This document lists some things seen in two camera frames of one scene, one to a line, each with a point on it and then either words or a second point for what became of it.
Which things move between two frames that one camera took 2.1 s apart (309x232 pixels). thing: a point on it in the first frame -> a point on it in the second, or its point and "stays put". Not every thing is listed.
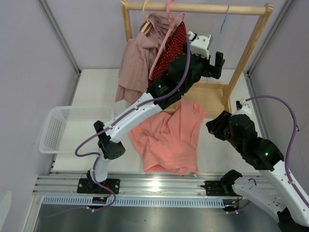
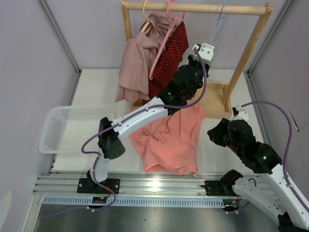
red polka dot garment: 174,49 stays put
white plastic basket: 63,127 stays put
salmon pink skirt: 168,142 stays put
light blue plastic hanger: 217,38 -> 221,19
